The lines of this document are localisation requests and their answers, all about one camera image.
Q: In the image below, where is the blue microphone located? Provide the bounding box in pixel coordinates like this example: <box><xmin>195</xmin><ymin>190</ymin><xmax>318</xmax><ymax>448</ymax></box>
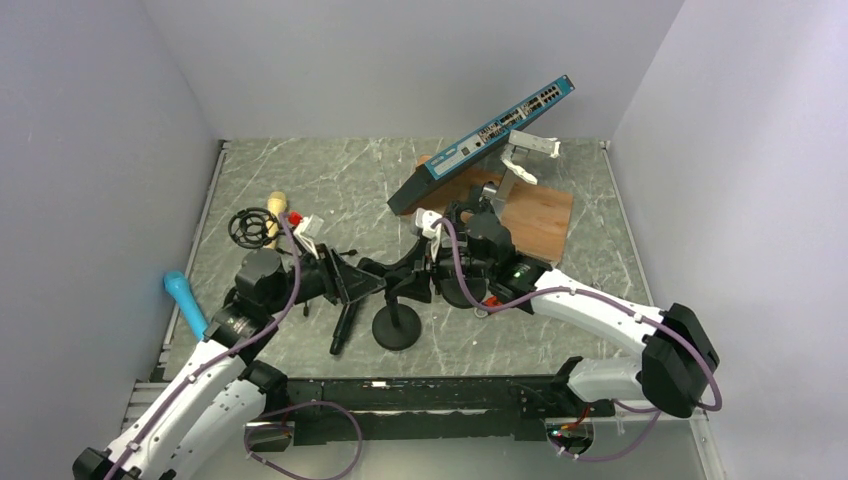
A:
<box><xmin>163</xmin><ymin>271</ymin><xmax>208</xmax><ymax>341</ymax></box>

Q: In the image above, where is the cream yellow microphone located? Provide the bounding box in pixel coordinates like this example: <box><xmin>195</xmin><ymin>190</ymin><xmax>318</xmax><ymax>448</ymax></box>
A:
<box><xmin>266</xmin><ymin>191</ymin><xmax>287</xmax><ymax>249</ymax></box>

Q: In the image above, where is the blue network switch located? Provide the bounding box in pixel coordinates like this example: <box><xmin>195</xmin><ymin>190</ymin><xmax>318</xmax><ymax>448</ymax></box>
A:
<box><xmin>387</xmin><ymin>75</ymin><xmax>575</xmax><ymax>215</ymax></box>

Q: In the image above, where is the red handled adjustable wrench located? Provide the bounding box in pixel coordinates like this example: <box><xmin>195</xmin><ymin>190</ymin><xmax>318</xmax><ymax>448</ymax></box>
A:
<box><xmin>473</xmin><ymin>296</ymin><xmax>502</xmax><ymax>319</ymax></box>

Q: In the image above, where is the black round base stand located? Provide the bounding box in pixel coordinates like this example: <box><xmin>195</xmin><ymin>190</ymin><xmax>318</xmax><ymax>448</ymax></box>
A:
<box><xmin>358</xmin><ymin>258</ymin><xmax>421</xmax><ymax>351</ymax></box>

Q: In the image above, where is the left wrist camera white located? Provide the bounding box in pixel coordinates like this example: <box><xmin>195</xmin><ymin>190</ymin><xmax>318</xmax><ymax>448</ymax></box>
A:
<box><xmin>288</xmin><ymin>211</ymin><xmax>324</xmax><ymax>258</ymax></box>

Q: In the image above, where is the black microphone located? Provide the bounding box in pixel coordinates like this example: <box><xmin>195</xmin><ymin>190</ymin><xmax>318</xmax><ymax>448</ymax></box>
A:
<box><xmin>329</xmin><ymin>302</ymin><xmax>361</xmax><ymax>356</ymax></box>

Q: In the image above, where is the white metal bracket stand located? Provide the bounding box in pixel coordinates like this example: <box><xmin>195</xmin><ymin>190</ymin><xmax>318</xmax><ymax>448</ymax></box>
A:
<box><xmin>491</xmin><ymin>130</ymin><xmax>561</xmax><ymax>217</ymax></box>

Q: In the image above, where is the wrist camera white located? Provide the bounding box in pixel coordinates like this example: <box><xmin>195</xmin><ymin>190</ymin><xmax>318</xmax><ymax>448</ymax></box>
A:
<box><xmin>288</xmin><ymin>211</ymin><xmax>324</xmax><ymax>258</ymax></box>
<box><xmin>413</xmin><ymin>208</ymin><xmax>443</xmax><ymax>262</ymax></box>

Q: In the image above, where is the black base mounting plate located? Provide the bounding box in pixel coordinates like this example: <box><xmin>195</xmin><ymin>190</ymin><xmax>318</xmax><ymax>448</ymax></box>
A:
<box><xmin>244</xmin><ymin>375</ymin><xmax>615</xmax><ymax>452</ymax></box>

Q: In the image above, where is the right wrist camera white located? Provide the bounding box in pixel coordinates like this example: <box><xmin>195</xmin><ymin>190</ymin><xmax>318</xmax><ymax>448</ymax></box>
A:
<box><xmin>413</xmin><ymin>208</ymin><xmax>443</xmax><ymax>262</ymax></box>

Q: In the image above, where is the wooden board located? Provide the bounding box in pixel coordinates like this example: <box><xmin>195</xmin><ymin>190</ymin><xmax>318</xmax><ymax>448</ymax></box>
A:
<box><xmin>417</xmin><ymin>162</ymin><xmax>573</xmax><ymax>265</ymax></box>

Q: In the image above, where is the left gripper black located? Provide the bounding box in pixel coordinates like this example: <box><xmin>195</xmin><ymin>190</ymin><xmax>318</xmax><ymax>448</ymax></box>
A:
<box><xmin>267</xmin><ymin>244</ymin><xmax>386</xmax><ymax>314</ymax></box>

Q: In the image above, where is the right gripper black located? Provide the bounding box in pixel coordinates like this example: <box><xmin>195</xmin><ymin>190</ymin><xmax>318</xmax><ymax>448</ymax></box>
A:
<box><xmin>390</xmin><ymin>237</ymin><xmax>495</xmax><ymax>303</ymax></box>

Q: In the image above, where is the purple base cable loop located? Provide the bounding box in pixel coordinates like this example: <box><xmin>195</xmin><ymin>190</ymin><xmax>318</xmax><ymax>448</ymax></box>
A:
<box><xmin>243</xmin><ymin>400</ymin><xmax>364</xmax><ymax>480</ymax></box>

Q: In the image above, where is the black tripod shock mount stand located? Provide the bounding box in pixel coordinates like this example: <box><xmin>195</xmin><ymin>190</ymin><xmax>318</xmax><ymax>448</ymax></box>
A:
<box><xmin>227</xmin><ymin>207</ymin><xmax>359</xmax><ymax>318</ymax></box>

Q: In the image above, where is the black shock mount desk stand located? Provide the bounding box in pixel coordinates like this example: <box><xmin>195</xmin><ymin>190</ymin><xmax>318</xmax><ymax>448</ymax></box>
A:
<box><xmin>436</xmin><ymin>189</ymin><xmax>490</xmax><ymax>309</ymax></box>

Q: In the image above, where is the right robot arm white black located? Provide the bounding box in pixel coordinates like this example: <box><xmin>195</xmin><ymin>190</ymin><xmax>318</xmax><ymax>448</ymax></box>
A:
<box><xmin>413</xmin><ymin>209</ymin><xmax>724</xmax><ymax>418</ymax></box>

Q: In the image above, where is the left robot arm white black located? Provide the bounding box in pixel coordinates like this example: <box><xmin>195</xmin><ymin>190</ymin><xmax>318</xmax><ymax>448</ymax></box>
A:
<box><xmin>72</xmin><ymin>248</ymin><xmax>386</xmax><ymax>479</ymax></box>

